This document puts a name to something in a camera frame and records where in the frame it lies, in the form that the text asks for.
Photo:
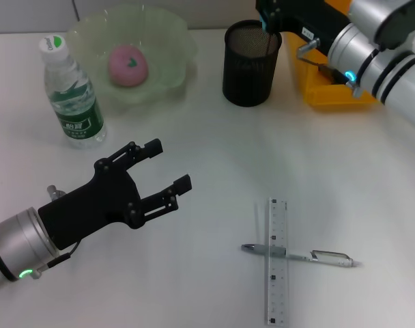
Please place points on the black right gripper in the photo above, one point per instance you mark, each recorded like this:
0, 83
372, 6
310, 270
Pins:
313, 20

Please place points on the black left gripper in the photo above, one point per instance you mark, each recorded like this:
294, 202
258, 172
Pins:
91, 208

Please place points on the blue scissors with sheath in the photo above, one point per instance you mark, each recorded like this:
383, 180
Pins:
262, 20

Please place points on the clear water bottle green label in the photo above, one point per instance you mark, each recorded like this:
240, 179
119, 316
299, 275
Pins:
78, 112

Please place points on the pink round ball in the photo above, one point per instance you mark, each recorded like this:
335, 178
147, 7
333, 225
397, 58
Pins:
125, 68

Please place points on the transparent plastic ruler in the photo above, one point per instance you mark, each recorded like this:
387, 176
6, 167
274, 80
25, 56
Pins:
277, 290

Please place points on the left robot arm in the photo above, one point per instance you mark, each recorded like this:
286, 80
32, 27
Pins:
16, 239

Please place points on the black mesh pen holder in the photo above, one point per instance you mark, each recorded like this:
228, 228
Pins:
248, 68

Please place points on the translucent green fruit bowl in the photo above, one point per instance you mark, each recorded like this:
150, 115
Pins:
159, 34

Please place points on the white silver ballpoint pen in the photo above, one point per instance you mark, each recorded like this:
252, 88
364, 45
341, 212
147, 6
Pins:
330, 258

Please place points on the yellow plastic storage bin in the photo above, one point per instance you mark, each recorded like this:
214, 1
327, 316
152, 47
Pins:
316, 92

